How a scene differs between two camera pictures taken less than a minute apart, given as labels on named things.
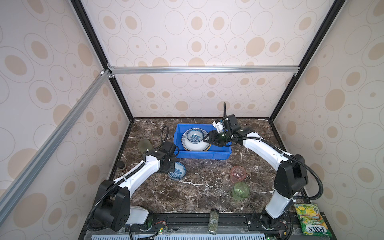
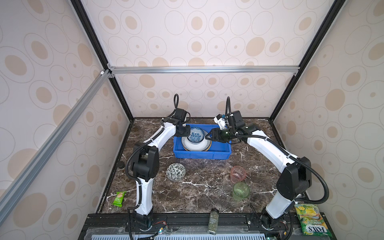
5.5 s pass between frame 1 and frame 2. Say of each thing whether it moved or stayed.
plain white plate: stayed
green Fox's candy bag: stayed
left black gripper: moved
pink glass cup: stayed
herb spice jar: stayed
